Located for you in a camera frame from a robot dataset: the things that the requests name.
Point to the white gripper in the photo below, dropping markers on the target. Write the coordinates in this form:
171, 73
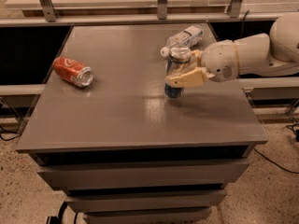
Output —
219, 61

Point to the blue silver Red Bull can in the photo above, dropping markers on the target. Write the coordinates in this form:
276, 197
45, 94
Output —
179, 57

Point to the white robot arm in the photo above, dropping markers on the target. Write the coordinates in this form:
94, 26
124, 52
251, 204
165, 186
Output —
275, 54

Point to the red Coca-Cola can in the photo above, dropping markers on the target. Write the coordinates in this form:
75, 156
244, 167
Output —
73, 71

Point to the clear plastic water bottle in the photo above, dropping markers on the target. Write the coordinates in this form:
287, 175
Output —
188, 37

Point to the metal glass railing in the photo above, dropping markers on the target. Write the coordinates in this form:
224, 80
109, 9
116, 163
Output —
18, 13

